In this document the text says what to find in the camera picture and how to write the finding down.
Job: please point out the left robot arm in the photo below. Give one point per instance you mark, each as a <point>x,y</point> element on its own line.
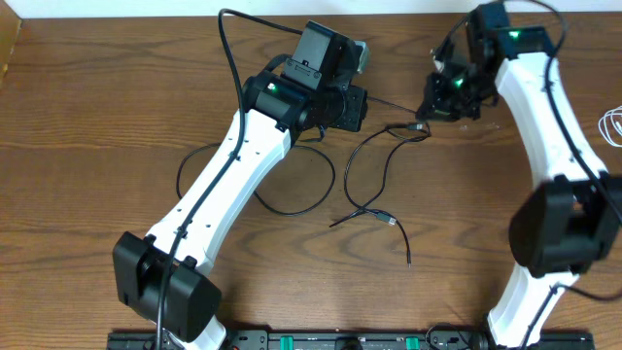
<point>164,276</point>

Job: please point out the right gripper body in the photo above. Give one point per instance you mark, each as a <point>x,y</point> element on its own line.
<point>450,103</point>

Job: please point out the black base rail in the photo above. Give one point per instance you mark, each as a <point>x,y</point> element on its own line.
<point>436,338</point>

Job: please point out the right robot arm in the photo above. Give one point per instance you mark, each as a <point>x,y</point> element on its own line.
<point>573,215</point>

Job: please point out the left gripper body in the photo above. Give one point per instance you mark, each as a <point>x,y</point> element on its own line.
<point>354,105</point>

